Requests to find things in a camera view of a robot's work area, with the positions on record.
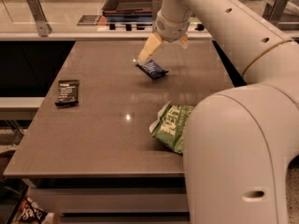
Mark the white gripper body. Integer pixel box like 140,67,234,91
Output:
156,9,191,42

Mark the blue rxbar blueberry bar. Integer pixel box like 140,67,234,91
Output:
136,60,168,80

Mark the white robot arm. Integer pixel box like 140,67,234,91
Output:
138,0,299,224

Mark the black rxbar chocolate bar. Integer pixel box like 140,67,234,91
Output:
55,79,79,107

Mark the dark open tray box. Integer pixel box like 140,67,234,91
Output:
102,0,152,15

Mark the green kettle chips bag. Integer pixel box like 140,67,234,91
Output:
149,102,193,155

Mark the glass barrier panel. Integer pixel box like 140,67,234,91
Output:
0,0,206,35

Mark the snack bag in bin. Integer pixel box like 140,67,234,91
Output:
12,197,59,224

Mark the metal glass bracket middle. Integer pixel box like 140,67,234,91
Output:
152,0,163,32

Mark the metal glass bracket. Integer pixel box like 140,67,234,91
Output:
152,0,163,32
263,0,289,30
26,0,52,37

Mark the metal glass bracket right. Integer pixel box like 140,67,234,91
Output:
263,0,289,30

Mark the metal glass bracket left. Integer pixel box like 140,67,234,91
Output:
26,0,52,37

